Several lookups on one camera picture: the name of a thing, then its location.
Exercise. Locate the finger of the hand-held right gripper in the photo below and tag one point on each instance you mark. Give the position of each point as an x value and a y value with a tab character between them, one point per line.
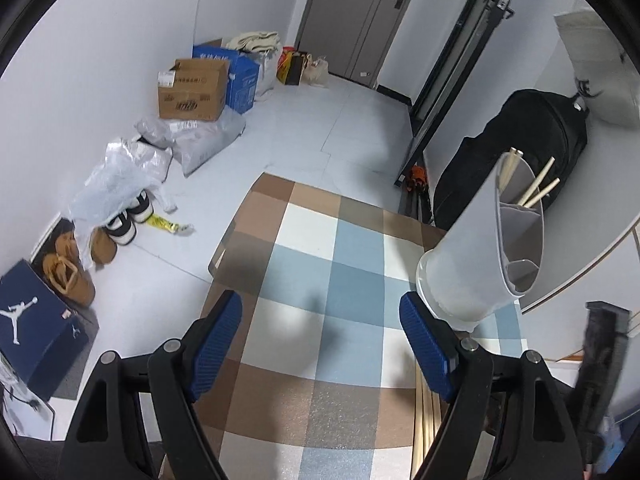
597	370

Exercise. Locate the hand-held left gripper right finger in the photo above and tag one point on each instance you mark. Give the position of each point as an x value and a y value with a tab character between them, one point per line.
425	345

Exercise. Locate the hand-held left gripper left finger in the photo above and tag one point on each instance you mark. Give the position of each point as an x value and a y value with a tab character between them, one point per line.
217	345

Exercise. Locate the bundle of wooden chopsticks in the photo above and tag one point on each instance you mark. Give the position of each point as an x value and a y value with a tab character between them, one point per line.
425	430

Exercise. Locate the white plastic utensil holder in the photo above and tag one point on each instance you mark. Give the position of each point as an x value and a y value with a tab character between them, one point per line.
465	260

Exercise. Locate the light wooden chopstick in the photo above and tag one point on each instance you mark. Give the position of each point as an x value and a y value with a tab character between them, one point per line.
539	179
506	170
514	167
544	192

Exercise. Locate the checkered brown blue mat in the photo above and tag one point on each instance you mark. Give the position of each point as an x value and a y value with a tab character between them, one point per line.
310	270

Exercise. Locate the yellow wrapper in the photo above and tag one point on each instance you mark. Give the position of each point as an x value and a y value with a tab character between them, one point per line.
167	224

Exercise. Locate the brown boot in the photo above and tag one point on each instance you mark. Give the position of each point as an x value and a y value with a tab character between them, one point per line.
102	247

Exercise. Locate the white black sneaker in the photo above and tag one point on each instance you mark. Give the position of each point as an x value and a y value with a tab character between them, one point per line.
121	229
140	207

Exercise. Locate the black backpack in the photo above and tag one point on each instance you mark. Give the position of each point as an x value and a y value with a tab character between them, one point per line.
470	185

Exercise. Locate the orange black tool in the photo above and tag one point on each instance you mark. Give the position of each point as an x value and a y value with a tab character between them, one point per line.
417	177

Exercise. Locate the blue shoebox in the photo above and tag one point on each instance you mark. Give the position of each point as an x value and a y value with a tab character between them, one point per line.
35	320

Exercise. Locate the crumpled clear plastic bag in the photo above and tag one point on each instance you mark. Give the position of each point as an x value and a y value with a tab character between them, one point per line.
110	190

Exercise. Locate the grey plastic mailer bag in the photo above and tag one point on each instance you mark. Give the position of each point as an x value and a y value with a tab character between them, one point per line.
205	145

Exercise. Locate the white plastic mailer bag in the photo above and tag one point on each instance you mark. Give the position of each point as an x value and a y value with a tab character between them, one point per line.
140	160

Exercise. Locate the brown cardboard box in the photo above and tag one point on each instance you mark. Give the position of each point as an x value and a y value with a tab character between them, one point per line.
190	95

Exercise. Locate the blue cardboard box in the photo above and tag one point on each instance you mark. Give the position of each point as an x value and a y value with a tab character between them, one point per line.
245	85

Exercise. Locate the black paper bag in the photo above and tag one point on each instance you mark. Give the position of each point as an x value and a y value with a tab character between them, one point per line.
292	72

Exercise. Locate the beige plastic bag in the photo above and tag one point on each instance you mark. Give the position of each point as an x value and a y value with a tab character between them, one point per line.
317	72

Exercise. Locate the beige canvas bag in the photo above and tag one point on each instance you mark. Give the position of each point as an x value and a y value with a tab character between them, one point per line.
600	75

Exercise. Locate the red bag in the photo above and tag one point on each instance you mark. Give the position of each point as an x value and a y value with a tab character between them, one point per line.
285	57

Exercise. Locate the beige folded cloth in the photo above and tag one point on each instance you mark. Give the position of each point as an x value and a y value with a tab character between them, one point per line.
255	41

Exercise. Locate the grey door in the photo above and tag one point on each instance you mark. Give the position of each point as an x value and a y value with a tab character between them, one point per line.
350	20

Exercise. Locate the black metal door frame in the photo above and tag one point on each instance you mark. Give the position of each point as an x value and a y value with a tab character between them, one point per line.
450	75

